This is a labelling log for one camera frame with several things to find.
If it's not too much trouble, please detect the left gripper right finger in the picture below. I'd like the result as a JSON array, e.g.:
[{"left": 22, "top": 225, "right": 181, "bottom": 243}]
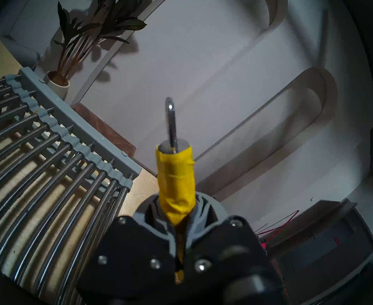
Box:
[{"left": 185, "top": 193, "right": 271, "bottom": 276}]

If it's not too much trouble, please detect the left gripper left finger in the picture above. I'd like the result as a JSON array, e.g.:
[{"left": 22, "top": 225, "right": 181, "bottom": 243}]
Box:
[{"left": 78, "top": 195, "right": 178, "bottom": 289}]

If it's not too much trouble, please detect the knife with yellow taped handle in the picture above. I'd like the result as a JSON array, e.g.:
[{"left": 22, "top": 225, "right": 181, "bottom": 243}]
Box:
[{"left": 156, "top": 97, "right": 196, "bottom": 281}]

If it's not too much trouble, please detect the dark door panel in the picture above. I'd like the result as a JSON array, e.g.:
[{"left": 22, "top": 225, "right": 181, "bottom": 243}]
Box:
[{"left": 266, "top": 198, "right": 373, "bottom": 303}]

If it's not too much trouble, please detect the grey dish rack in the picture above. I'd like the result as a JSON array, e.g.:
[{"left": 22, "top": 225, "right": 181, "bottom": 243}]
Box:
[{"left": 0, "top": 67, "right": 142, "bottom": 305}]

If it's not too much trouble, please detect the tall potted plant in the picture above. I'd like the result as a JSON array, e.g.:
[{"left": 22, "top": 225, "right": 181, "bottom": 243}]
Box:
[{"left": 43, "top": 0, "right": 163, "bottom": 100}]

